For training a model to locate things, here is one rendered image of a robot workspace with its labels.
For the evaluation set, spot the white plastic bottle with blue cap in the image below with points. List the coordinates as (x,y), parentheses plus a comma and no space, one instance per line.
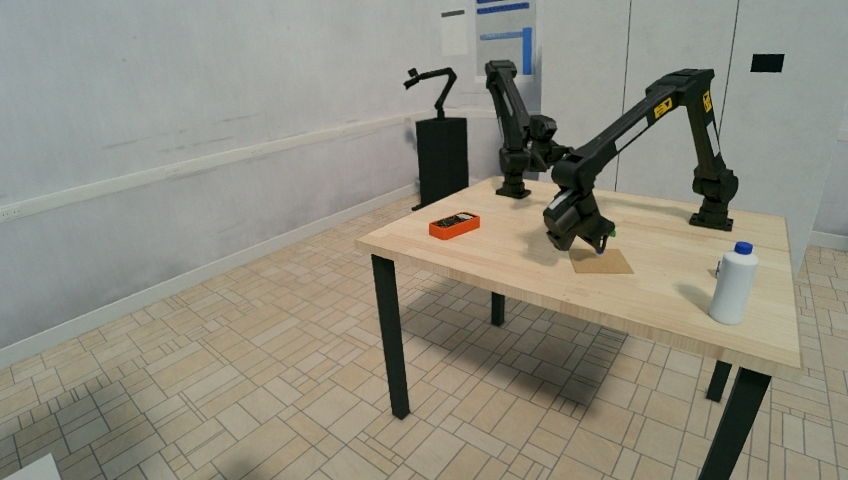
(734,283)

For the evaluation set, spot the orange digital multimeter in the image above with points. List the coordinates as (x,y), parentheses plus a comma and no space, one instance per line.
(454,225)

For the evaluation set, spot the brown square mat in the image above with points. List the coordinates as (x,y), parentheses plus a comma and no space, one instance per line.
(586,261)

